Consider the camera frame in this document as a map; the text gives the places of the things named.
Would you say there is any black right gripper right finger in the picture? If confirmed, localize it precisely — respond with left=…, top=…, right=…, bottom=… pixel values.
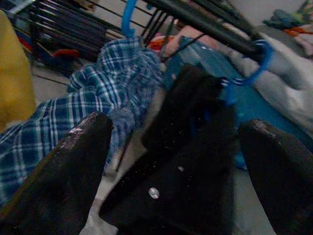
left=237, top=118, right=313, bottom=235

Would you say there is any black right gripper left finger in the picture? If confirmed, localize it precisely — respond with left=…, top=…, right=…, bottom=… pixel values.
left=0, top=111, right=114, bottom=235

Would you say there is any black shirt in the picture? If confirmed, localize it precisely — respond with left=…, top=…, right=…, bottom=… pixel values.
left=99, top=64, right=239, bottom=235

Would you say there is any blue hard suitcase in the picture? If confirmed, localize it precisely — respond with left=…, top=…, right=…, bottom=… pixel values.
left=163, top=40, right=313, bottom=171

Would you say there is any grey white pillow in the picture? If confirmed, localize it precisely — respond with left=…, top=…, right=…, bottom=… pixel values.
left=228, top=25, right=313, bottom=140

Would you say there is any yellow polo shirt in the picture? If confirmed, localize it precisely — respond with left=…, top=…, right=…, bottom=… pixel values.
left=0, top=9, right=37, bottom=133

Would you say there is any blue plaid shirt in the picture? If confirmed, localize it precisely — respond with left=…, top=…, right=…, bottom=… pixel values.
left=0, top=36, right=169, bottom=209

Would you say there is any teal fabric item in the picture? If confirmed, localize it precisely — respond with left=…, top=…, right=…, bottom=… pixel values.
left=264, top=8, right=313, bottom=29

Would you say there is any black metal drying rack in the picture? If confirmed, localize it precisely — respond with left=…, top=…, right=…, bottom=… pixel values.
left=9, top=0, right=267, bottom=64

